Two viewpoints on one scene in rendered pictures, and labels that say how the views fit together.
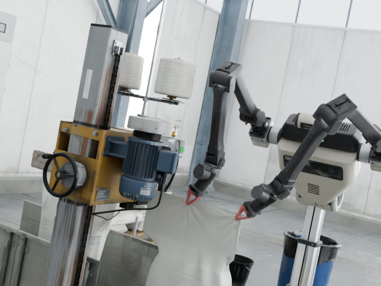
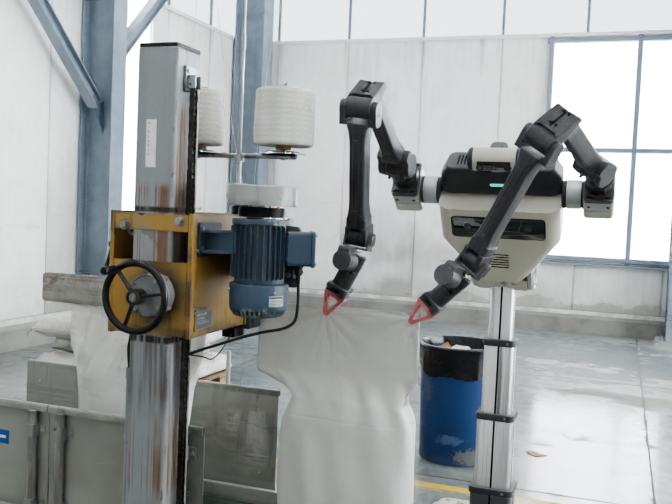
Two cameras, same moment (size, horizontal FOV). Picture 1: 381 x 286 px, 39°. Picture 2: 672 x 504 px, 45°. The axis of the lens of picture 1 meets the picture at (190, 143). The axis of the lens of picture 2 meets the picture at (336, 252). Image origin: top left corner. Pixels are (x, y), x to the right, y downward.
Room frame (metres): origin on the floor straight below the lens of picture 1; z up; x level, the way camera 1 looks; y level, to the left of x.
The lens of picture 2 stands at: (0.15, 0.35, 1.37)
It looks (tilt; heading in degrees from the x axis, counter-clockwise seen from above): 3 degrees down; 350
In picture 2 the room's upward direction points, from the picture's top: 2 degrees clockwise
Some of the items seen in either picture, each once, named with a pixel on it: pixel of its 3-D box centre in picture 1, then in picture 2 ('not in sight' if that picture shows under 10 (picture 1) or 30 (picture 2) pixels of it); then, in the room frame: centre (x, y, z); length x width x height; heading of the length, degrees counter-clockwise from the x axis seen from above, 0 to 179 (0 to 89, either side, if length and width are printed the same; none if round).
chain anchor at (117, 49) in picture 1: (118, 48); (193, 79); (2.27, 0.36, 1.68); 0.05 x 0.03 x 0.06; 151
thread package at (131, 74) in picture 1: (127, 70); (199, 116); (2.50, 0.34, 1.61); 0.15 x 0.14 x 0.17; 61
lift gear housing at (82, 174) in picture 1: (72, 174); (150, 293); (2.21, 0.45, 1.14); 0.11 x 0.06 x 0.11; 61
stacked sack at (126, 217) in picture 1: (111, 214); not in sight; (5.46, 0.65, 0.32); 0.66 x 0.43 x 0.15; 153
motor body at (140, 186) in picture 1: (140, 168); (259, 267); (2.24, 0.18, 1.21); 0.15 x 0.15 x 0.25
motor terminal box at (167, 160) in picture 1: (167, 164); (300, 253); (2.24, 0.08, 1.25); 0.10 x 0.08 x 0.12; 176
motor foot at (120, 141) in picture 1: (122, 148); (224, 240); (2.25, 0.27, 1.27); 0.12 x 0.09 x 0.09; 151
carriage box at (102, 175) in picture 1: (99, 163); (182, 270); (2.39, 0.38, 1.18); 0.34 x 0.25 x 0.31; 151
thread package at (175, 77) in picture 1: (175, 78); (284, 118); (2.38, 0.12, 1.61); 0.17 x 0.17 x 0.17
